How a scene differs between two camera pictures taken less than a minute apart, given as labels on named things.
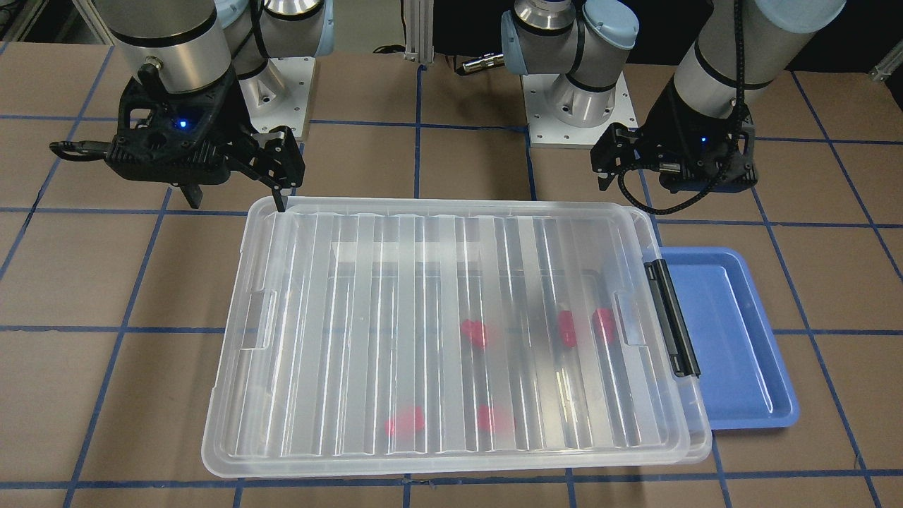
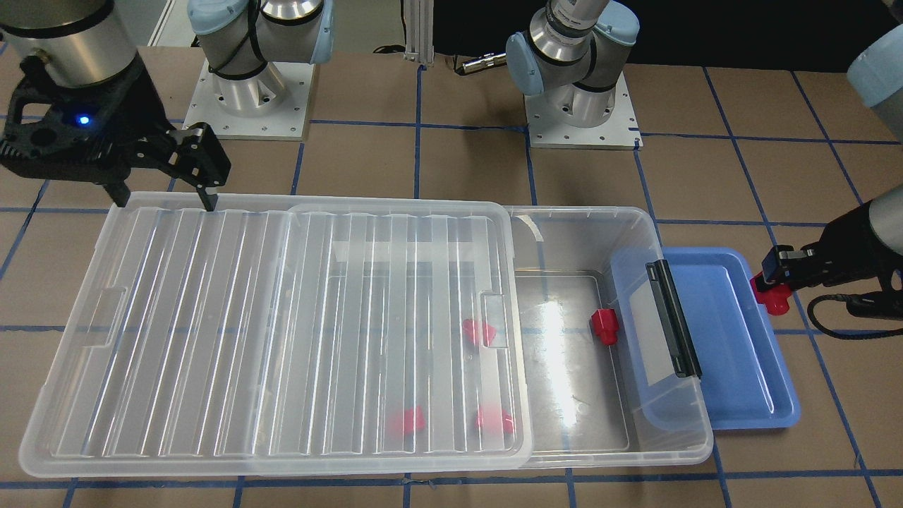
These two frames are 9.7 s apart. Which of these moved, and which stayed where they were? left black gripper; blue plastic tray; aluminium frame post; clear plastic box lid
Moved: clear plastic box lid; left black gripper
Stayed: aluminium frame post; blue plastic tray
